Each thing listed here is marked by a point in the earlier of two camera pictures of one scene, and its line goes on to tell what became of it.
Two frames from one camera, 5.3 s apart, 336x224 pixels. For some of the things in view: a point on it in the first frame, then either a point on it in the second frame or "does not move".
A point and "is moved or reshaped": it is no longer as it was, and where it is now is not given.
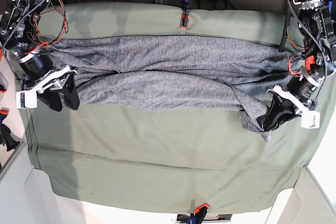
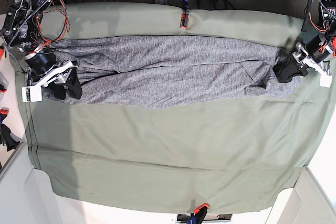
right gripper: (299, 93) -> (315, 53)
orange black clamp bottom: (198, 214) does not move
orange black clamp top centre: (185, 17) does not move
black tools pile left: (6, 135) does not move
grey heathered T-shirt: (132, 73) is moved or reshaped
